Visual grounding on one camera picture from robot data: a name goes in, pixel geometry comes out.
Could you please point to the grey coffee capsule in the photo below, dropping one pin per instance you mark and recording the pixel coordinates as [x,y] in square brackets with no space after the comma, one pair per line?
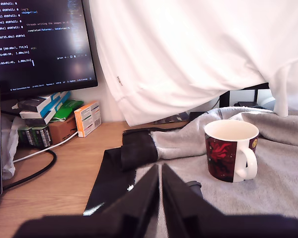
[194,185]

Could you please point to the black fabric piece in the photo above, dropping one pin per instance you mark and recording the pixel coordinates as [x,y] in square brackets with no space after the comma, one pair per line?
[114,168]

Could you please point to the grey sweatshirt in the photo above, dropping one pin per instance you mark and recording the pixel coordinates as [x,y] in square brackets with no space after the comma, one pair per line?
[275,188]

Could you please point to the orange and white carton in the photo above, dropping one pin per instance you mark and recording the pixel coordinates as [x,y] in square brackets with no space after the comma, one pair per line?
[87,119]

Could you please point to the brown cardboard box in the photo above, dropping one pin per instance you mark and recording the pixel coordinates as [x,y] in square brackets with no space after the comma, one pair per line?
[63,131]

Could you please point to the green packet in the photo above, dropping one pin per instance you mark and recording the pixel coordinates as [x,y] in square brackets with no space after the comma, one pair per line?
[69,109]

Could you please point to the green battery pack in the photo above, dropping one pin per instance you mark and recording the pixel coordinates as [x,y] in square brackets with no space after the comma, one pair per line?
[24,136]
[42,136]

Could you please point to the blue and white box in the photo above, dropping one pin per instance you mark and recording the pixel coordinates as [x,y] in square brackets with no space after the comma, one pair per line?
[55,101]

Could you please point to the white plastic bag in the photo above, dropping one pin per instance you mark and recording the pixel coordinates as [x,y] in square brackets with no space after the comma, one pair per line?
[10,148]

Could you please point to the dark grey box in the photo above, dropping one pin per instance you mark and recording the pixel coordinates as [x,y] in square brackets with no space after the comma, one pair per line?
[31,104]

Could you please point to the white hanging shirt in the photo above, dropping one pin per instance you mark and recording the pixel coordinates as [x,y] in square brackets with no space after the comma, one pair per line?
[188,54]

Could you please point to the black computer monitor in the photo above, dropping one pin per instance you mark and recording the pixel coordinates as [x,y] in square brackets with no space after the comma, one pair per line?
[39,44]

